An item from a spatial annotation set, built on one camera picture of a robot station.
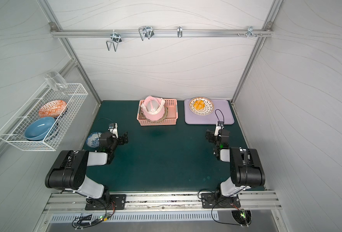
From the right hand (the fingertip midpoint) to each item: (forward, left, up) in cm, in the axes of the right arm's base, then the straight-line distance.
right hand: (216, 129), depth 95 cm
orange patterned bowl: (-10, +88, +28) cm, 93 cm away
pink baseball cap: (+15, +44, +3) cm, 46 cm away
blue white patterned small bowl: (-10, +82, -4) cm, 83 cm away
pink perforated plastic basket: (+7, +31, 0) cm, 32 cm away
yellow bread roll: (+26, +9, -3) cm, 28 cm away
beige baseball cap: (+4, +50, +6) cm, 50 cm away
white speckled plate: (+24, +1, -6) cm, 25 cm away
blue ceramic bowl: (-23, +86, +29) cm, 93 cm away
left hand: (-5, +64, +1) cm, 64 cm away
